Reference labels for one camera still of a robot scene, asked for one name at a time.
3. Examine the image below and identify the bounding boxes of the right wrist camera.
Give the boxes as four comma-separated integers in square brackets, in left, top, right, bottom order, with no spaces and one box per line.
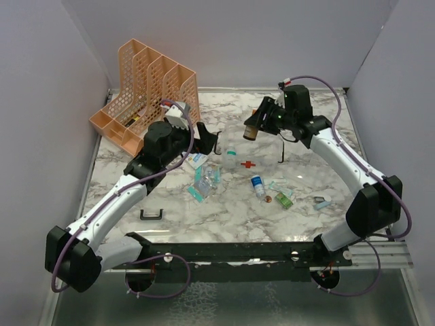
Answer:
[275,78,292,106]

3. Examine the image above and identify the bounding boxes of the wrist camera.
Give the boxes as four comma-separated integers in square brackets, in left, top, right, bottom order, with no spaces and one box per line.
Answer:
[160,101,189,130]
[275,78,292,106]

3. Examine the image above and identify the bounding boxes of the clear plastic medicine box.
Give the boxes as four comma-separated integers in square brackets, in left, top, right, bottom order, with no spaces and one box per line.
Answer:
[217,121,284,174]

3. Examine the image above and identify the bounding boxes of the peach plastic file organizer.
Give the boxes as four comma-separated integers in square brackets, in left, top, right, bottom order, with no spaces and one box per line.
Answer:
[90,39,201,157]

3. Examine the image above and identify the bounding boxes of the blue white medicine carton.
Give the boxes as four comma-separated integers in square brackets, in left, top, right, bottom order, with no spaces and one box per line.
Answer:
[186,153,208,170]

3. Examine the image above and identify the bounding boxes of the black box lid handle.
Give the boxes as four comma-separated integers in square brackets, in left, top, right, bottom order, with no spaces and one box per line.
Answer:
[139,209,164,221]

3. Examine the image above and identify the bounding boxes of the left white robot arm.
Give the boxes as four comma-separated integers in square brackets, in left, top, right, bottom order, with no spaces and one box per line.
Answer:
[45,121,218,293]

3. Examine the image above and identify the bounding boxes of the blue labelled small bottle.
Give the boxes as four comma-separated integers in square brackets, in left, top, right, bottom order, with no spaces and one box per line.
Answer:
[250,175,266,198]

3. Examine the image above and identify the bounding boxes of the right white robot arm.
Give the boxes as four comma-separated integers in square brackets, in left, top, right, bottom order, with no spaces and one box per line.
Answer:
[244,85,402,266]

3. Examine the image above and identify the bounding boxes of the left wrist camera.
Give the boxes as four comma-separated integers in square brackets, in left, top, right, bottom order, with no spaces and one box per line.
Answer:
[160,101,189,130]

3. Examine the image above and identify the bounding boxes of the white bottle green cap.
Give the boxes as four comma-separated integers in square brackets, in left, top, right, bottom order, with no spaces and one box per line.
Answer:
[223,145,237,170]

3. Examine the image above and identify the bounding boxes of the brown bottle orange cap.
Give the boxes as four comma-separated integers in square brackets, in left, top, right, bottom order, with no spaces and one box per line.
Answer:
[243,109,258,141]

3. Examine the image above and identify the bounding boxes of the clear teal sachet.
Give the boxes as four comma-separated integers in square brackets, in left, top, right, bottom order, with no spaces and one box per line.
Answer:
[268,181,293,197]

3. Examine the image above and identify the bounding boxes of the green small medicine box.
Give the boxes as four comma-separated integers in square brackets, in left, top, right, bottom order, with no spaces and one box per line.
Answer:
[275,192,293,209]

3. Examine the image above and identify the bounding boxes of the clear teal blister packs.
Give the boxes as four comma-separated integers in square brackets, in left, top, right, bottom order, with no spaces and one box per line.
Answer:
[188,164,221,203]

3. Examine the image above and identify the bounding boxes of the light blue clip item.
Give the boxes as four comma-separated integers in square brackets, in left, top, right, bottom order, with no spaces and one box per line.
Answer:
[313,195,331,211]

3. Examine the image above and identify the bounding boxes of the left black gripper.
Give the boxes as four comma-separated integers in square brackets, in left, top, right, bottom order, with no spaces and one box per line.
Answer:
[162,120,218,166]

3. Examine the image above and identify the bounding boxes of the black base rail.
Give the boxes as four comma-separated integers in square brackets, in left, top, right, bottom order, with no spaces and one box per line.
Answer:
[116,233,352,283]

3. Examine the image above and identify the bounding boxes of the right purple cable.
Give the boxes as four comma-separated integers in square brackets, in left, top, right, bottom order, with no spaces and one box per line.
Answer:
[278,75,414,298]

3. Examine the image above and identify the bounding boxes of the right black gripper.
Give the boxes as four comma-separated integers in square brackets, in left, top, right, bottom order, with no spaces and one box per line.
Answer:
[245,97,295,136]

